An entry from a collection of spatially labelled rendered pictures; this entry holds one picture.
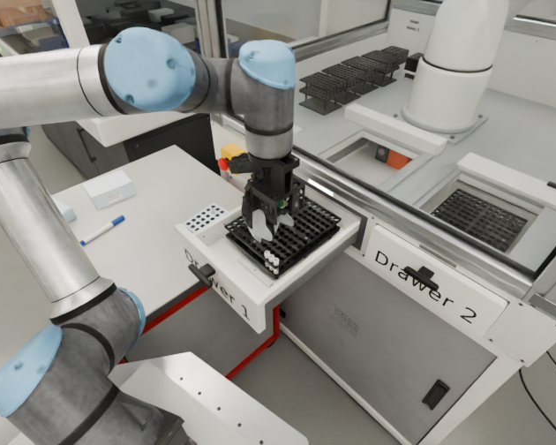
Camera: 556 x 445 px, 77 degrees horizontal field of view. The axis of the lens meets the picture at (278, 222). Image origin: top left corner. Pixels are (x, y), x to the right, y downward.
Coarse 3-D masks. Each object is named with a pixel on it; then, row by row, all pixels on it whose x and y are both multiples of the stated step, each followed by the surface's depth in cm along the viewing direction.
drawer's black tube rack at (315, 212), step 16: (304, 208) 87; (240, 224) 83; (304, 224) 84; (320, 224) 83; (256, 240) 79; (272, 240) 79; (288, 240) 80; (304, 240) 79; (320, 240) 83; (256, 256) 79; (288, 256) 80; (304, 256) 81; (272, 272) 76
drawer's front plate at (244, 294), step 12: (180, 228) 78; (180, 240) 80; (192, 240) 75; (192, 252) 77; (204, 252) 73; (204, 264) 76; (216, 264) 70; (216, 276) 73; (228, 276) 68; (216, 288) 77; (228, 288) 71; (240, 288) 66; (228, 300) 75; (240, 300) 69; (252, 300) 64; (240, 312) 73; (252, 312) 67; (264, 312) 67; (252, 324) 71; (264, 324) 70
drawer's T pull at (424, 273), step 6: (408, 270) 71; (414, 270) 71; (420, 270) 71; (426, 270) 71; (414, 276) 71; (420, 276) 70; (426, 276) 70; (420, 282) 70; (426, 282) 69; (432, 282) 69; (432, 288) 69; (438, 288) 68
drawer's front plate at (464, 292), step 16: (384, 240) 77; (400, 240) 75; (368, 256) 84; (384, 256) 80; (400, 256) 76; (416, 256) 73; (384, 272) 82; (448, 272) 69; (416, 288) 77; (448, 288) 70; (464, 288) 68; (480, 288) 66; (432, 304) 76; (448, 304) 72; (464, 304) 69; (480, 304) 67; (496, 304) 64; (464, 320) 71; (480, 320) 68
